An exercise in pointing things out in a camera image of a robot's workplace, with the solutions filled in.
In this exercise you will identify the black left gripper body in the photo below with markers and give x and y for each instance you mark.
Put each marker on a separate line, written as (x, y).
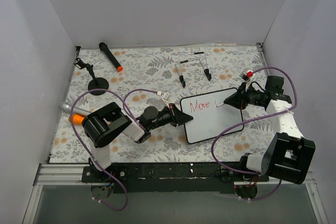
(174, 115)

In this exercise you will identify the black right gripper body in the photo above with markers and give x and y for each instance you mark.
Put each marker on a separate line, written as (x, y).
(243, 98)

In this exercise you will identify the black framed whiteboard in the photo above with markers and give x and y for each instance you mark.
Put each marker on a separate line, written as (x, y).
(209, 120)

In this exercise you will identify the black round microphone stand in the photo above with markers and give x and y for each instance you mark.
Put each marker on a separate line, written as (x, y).
(98, 85)

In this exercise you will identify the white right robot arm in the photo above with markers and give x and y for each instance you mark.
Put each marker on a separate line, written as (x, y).
(289, 154)

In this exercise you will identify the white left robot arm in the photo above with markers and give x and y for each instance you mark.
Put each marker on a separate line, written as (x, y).
(107, 123)

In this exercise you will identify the black whiteboard easel stand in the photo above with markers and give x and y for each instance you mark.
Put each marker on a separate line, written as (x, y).
(195, 59)

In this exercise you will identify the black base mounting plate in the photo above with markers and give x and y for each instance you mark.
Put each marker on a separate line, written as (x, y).
(179, 177)

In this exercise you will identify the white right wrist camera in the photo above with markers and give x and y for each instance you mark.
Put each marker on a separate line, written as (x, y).
(247, 75)

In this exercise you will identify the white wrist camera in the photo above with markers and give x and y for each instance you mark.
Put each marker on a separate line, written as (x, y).
(166, 97)
(247, 75)

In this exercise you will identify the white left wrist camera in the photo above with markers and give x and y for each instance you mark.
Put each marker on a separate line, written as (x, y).
(166, 97)

